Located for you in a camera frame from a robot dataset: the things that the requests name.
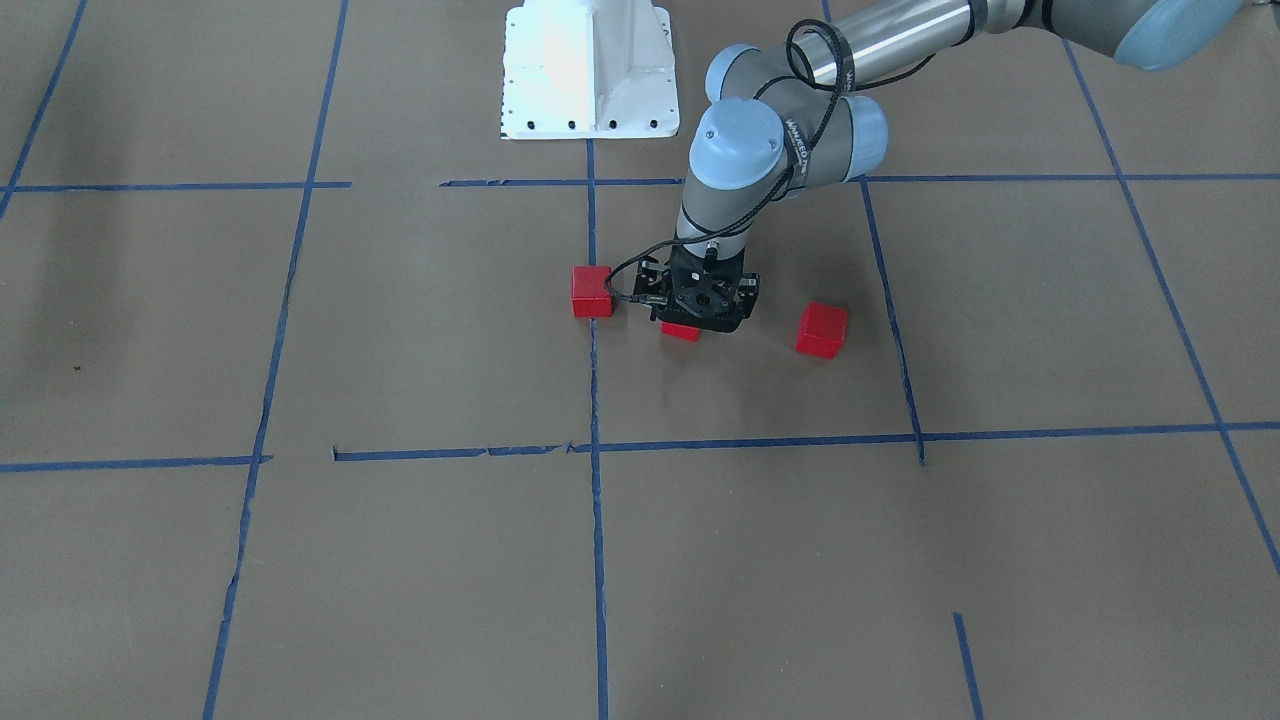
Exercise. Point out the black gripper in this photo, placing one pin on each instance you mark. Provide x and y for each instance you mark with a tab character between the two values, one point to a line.
748	291

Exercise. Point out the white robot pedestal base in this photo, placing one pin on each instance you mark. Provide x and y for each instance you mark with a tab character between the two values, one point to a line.
588	69

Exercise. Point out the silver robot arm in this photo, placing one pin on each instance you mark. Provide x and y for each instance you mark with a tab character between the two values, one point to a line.
797	117

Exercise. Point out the red cube block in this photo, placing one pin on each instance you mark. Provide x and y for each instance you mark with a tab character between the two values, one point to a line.
589	297
822	330
680	332

